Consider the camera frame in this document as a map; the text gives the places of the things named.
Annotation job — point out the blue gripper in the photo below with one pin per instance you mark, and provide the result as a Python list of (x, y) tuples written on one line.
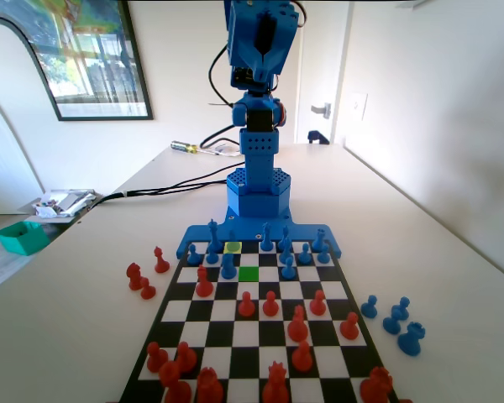
[(262, 63)]

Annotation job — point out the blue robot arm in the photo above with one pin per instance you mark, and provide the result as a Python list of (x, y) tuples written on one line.
[(258, 201)]

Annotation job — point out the blue bishop chess piece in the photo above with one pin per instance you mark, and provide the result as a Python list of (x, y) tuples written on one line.
[(284, 234), (285, 256)]

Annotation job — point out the blue queen chess piece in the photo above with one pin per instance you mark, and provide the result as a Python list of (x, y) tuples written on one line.
[(267, 241)]

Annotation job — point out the blue king chess piece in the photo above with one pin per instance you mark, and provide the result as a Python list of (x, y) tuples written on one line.
[(213, 241)]

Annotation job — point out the blue rook chess piece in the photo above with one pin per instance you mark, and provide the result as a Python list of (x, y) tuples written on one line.
[(318, 242), (411, 342)]

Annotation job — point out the blue pawn chess piece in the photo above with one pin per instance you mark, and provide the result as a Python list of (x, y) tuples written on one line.
[(227, 270), (304, 256), (401, 303), (193, 258), (288, 272), (369, 310), (323, 257), (212, 258), (392, 324)]

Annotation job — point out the red pawn chess piece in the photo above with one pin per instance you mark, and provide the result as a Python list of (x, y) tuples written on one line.
[(147, 290), (270, 308), (156, 361), (317, 306), (350, 329), (187, 361), (246, 308), (302, 361)]

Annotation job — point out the red queen chess piece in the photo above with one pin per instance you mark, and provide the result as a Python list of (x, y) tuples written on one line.
[(275, 388)]

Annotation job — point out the red rook chess piece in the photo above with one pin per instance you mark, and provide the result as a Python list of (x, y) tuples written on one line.
[(210, 388)]

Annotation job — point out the white door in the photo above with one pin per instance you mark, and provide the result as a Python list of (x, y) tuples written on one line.
[(319, 63)]

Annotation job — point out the blue table clamp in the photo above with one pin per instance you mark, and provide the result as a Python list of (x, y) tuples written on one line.
[(317, 137)]

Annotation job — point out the pile of papers and boxes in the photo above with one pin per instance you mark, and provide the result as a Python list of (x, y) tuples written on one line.
[(63, 203)]

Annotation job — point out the white arched panel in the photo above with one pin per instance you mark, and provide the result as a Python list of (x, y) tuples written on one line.
[(8, 75)]

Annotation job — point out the black and white chessboard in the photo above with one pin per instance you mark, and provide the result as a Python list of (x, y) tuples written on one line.
[(222, 312)]

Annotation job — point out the green plastic bin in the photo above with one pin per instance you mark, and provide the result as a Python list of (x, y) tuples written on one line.
[(23, 239)]

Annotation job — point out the gripper camera circuit board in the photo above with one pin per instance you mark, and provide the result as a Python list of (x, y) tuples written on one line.
[(240, 77)]

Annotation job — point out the white wall switch plate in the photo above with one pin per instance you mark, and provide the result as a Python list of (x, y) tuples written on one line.
[(358, 107)]

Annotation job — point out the black framed wall picture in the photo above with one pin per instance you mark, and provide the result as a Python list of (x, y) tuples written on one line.
[(101, 63)]

